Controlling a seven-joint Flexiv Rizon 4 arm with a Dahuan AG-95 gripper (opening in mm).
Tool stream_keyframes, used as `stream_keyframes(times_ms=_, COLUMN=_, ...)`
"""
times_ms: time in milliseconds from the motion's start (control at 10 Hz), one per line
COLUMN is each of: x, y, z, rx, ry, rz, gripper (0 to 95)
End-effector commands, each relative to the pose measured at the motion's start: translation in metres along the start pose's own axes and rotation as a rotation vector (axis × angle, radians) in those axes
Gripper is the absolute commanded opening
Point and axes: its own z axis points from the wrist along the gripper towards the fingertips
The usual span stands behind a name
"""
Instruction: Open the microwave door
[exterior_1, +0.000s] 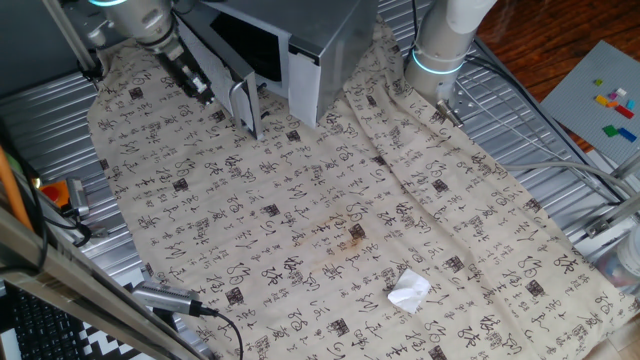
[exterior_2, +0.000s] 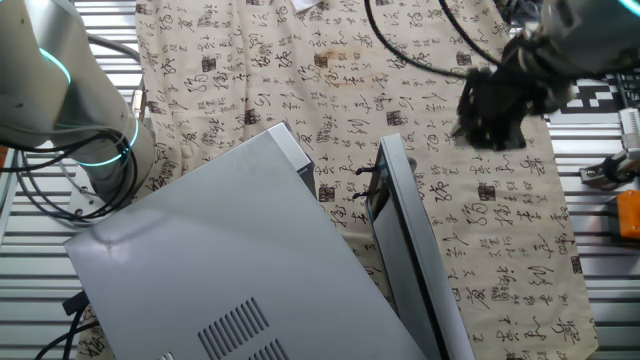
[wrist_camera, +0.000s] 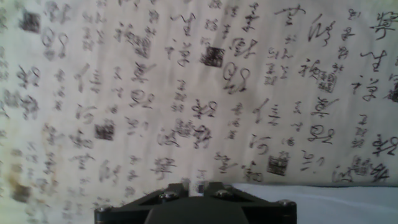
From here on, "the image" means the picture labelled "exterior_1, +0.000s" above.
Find translucent plastic container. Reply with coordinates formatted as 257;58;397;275
593;234;640;297

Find black camera cable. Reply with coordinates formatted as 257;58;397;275
198;305;245;360

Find crumpled white paper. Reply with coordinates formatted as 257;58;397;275
386;267;433;316

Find silver depth camera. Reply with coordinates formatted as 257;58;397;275
64;177;92;220
130;279;204;318

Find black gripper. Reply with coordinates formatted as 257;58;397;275
157;46;218;107

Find beige calligraphy print tablecloth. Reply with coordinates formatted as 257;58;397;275
87;14;640;360

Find red emergency stop button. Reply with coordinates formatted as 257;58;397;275
39;179;70;209

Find aluminium frame bar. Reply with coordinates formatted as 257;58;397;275
0;203;204;360

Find grey Lego baseplate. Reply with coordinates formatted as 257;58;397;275
539;39;640;167

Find thick grey cable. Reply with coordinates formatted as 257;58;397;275
499;159;640;197

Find orange rod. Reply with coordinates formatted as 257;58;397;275
0;144;35;232

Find black and white patterned board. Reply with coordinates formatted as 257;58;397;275
77;319;154;360

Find grey and white microwave body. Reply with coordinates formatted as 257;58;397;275
199;0;380;130

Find aluminium profile bracket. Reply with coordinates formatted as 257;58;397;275
583;149;640;239

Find silver connector plug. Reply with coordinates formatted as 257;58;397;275
434;99;465;129

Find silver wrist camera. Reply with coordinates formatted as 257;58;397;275
182;70;209;97

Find black cable bundle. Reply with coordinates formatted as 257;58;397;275
0;118;94;277

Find slanted aluminium post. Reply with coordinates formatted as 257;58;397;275
41;0;104;84

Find black keyboard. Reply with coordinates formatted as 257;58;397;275
0;283;87;360

